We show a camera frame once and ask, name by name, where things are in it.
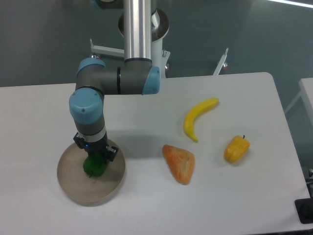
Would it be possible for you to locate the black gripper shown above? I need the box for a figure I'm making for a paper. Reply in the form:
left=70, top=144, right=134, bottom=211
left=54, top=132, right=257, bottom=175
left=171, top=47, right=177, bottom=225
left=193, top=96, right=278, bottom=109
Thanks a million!
left=73, top=133, right=118, bottom=162

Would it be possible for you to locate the green bell pepper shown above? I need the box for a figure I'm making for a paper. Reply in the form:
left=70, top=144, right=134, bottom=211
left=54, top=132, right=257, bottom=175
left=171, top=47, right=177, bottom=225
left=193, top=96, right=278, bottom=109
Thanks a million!
left=83, top=155, right=108, bottom=177

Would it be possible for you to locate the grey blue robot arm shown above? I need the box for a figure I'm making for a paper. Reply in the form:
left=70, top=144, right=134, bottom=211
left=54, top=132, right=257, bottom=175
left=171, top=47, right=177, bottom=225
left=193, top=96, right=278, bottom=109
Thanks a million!
left=69, top=0, right=160, bottom=162

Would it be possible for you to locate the beige round plate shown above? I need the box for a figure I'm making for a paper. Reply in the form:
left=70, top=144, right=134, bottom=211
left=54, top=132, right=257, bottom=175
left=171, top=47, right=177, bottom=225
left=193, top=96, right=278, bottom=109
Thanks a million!
left=57, top=143, right=126, bottom=207

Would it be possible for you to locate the yellow bell pepper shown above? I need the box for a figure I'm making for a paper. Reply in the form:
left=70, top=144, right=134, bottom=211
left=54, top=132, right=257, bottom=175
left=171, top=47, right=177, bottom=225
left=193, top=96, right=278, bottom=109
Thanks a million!
left=224, top=135, right=250, bottom=164

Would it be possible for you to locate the orange bread slice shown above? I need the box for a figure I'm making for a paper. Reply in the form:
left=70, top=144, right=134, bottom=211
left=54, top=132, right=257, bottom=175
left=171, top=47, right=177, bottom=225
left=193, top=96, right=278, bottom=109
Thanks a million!
left=162, top=144, right=195, bottom=185

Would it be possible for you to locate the yellow banana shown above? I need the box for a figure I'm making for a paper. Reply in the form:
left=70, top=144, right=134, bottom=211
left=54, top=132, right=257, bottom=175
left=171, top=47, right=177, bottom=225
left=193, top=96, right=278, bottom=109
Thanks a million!
left=183, top=97, right=219, bottom=142

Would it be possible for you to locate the black device at edge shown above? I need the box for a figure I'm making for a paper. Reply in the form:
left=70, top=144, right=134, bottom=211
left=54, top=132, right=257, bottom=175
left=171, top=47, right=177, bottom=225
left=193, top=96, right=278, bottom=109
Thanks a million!
left=294, top=198, right=313, bottom=224

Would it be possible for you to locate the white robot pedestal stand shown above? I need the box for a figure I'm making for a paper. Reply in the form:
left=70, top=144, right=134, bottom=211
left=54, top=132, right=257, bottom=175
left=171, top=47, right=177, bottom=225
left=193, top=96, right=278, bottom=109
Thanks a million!
left=88, top=8, right=229, bottom=79

